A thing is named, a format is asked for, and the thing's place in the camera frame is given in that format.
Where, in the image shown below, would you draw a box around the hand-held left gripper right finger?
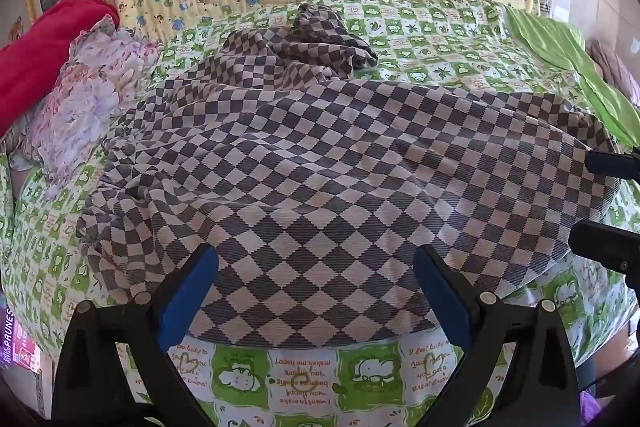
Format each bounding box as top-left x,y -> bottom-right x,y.
412,244 -> 582,427

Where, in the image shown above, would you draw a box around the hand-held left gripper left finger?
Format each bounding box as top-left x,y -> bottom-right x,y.
51,243 -> 221,427

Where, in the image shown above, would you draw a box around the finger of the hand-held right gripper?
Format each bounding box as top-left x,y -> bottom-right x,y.
584,147 -> 640,182
567,219 -> 640,275

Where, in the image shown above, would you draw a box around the brown checkered pants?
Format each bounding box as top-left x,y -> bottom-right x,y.
76,3 -> 621,349

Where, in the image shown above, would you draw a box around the pink cloth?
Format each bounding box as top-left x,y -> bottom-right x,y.
589,38 -> 640,108

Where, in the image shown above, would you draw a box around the lime green cloth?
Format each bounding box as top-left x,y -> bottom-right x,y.
504,4 -> 640,148

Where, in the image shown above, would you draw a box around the green frog print bed sheet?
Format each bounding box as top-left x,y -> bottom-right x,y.
0,0 -> 640,427

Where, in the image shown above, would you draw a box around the purple snack packet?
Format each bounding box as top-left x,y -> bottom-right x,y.
0,306 -> 45,377

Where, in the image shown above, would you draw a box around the pink floral ruffled pillow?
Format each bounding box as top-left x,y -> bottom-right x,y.
7,14 -> 163,202

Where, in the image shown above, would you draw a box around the red cloth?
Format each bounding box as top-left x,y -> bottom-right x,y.
0,0 -> 121,135

